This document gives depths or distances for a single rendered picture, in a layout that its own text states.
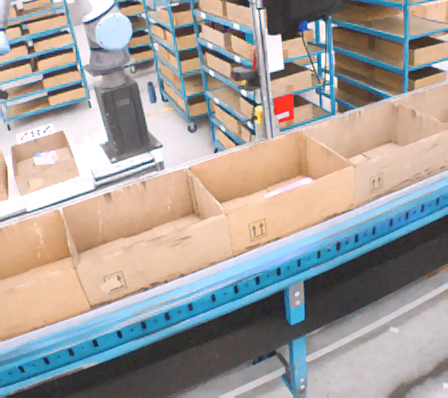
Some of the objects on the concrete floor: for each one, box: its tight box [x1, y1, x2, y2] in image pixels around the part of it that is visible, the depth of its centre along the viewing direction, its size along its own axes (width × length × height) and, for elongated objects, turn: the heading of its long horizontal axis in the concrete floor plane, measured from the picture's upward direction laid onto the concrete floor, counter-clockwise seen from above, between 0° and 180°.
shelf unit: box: [0, 0, 91, 131], centre depth 480 cm, size 98×49×196 cm, turn 124°
